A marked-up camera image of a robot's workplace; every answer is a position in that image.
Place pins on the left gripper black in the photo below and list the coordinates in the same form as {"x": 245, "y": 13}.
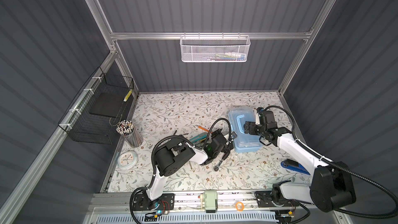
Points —
{"x": 227, "y": 148}

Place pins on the blue stapler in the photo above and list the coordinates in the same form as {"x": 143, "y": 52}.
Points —
{"x": 294, "y": 166}

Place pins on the blue plastic tool box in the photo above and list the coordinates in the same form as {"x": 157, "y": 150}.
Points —
{"x": 243, "y": 142}

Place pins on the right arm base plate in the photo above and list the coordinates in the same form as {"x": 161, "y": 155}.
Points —
{"x": 265, "y": 198}

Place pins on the cup of pencils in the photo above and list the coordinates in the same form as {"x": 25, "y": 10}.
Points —
{"x": 129, "y": 133}

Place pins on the white wall clock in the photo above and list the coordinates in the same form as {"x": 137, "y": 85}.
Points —
{"x": 127, "y": 160}

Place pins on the black wire wall basket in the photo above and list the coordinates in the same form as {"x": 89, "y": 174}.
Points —
{"x": 103, "y": 103}

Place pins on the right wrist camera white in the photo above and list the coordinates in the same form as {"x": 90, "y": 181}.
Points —
{"x": 257, "y": 113}

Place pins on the white mesh wall basket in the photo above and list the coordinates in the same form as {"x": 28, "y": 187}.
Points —
{"x": 214, "y": 49}

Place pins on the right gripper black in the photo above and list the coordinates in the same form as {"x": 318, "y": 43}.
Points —
{"x": 246, "y": 125}

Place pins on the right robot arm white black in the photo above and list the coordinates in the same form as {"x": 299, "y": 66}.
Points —
{"x": 330, "y": 188}

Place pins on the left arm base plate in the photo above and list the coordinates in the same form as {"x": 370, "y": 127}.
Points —
{"x": 141, "y": 202}

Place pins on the teal utility knife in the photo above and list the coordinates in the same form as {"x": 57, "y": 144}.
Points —
{"x": 199, "y": 138}

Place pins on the orange pencil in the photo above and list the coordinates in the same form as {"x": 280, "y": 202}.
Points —
{"x": 204, "y": 129}

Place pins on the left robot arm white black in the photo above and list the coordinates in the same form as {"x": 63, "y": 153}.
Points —
{"x": 173, "y": 152}

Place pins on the white slotted cable duct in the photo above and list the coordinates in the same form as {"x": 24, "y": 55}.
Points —
{"x": 219, "y": 217}

